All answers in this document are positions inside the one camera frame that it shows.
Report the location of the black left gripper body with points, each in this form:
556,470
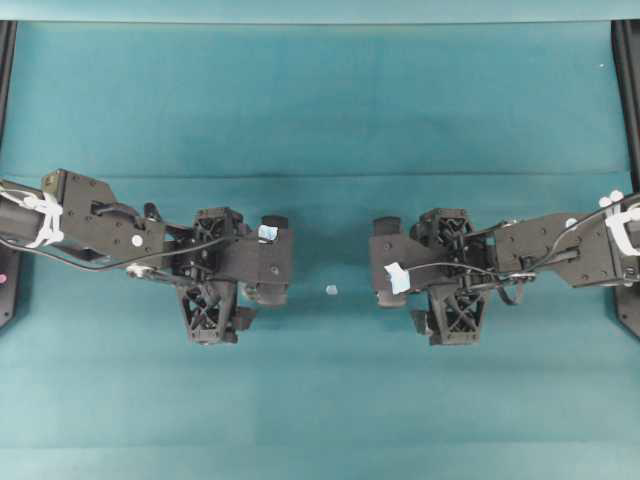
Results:
208,301

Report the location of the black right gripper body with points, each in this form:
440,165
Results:
454,278

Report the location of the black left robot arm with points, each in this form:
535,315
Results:
78,220

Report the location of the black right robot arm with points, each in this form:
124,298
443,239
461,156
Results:
597,249

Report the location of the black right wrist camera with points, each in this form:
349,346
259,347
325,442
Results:
392,252

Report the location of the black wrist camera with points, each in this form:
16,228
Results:
262,261
392,252

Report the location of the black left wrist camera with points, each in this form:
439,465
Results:
262,261

